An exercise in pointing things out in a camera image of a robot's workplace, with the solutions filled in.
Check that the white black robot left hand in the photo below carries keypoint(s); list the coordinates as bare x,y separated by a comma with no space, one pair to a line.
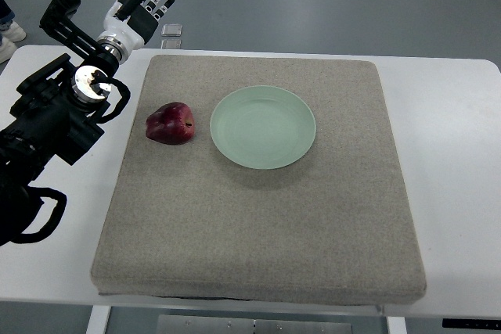
130,24

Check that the red apple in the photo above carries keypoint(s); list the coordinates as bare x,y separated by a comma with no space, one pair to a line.
171,124

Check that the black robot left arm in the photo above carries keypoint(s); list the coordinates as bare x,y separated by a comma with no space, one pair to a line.
59,113

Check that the upper floor socket plate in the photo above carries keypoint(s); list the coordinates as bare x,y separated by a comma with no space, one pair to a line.
171,30

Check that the floor socket plate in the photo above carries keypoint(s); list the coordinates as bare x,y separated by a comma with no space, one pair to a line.
171,43
171,30

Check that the lower floor socket plate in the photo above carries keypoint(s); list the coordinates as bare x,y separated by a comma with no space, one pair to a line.
171,43

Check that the light green plate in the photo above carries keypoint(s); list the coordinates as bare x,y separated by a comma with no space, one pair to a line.
263,127

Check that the white sneaker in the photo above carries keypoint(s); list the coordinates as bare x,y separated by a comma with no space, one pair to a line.
13,31
7,50

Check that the beige fabric cushion mat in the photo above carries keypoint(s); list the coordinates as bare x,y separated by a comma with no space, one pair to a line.
333,228

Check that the left white table leg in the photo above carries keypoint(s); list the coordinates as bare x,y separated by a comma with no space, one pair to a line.
98,319

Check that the white table leg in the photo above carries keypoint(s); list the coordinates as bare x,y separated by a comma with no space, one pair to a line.
396,325
98,319

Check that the right white table leg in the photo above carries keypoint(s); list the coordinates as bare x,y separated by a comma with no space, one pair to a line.
396,325

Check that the black table control panel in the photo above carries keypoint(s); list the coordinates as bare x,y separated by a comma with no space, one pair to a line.
462,323

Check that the metal table base plate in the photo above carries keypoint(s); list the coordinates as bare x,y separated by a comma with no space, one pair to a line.
194,324

